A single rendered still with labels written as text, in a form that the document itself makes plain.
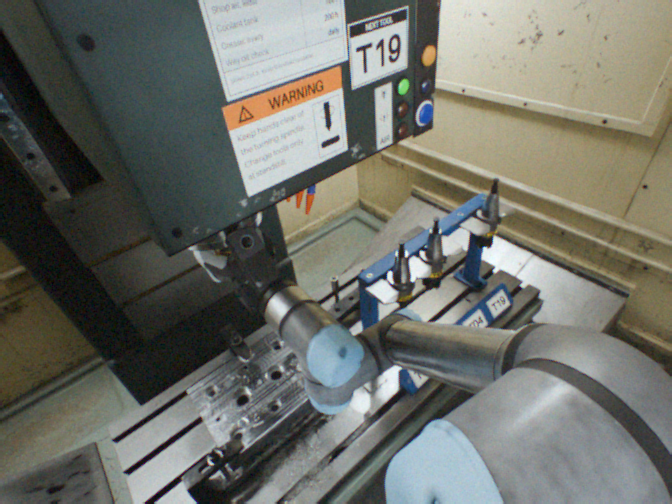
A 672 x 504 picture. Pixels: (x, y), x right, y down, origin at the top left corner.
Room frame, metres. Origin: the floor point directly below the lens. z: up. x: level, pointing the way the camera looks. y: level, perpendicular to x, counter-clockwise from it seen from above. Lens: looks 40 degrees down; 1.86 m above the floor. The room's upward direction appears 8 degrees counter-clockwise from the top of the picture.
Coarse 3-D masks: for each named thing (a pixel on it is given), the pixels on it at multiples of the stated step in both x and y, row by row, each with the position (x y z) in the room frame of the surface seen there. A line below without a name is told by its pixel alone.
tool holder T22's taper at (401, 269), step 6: (396, 252) 0.64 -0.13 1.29; (396, 258) 0.62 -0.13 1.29; (402, 258) 0.62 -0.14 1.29; (396, 264) 0.62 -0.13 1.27; (402, 264) 0.61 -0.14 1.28; (408, 264) 0.62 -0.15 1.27; (396, 270) 0.62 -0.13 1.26; (402, 270) 0.61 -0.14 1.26; (408, 270) 0.62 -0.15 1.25; (396, 276) 0.61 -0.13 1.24; (402, 276) 0.61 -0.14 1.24; (408, 276) 0.61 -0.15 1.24; (402, 282) 0.61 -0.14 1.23
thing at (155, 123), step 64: (0, 0) 0.54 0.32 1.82; (64, 0) 0.35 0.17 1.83; (128, 0) 0.38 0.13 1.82; (192, 0) 0.41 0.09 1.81; (384, 0) 0.54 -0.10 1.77; (64, 64) 0.35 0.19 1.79; (128, 64) 0.37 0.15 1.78; (192, 64) 0.40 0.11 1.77; (64, 128) 0.74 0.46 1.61; (128, 128) 0.36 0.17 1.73; (192, 128) 0.39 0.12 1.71; (128, 192) 0.36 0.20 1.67; (192, 192) 0.37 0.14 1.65
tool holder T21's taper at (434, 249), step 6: (432, 234) 0.68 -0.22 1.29; (438, 234) 0.68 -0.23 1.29; (432, 240) 0.68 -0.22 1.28; (438, 240) 0.68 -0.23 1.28; (426, 246) 0.69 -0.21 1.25; (432, 246) 0.68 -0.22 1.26; (438, 246) 0.67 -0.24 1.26; (426, 252) 0.68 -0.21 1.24; (432, 252) 0.67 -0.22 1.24; (438, 252) 0.67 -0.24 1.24; (432, 258) 0.67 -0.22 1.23; (438, 258) 0.67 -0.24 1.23
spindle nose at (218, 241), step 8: (256, 216) 0.55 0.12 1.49; (240, 224) 0.52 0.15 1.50; (248, 224) 0.53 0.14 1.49; (256, 224) 0.55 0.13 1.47; (224, 232) 0.51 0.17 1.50; (232, 232) 0.51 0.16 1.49; (208, 240) 0.50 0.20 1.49; (216, 240) 0.50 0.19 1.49; (224, 240) 0.51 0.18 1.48; (192, 248) 0.51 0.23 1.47; (200, 248) 0.51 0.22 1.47; (208, 248) 0.50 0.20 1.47; (216, 248) 0.51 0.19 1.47
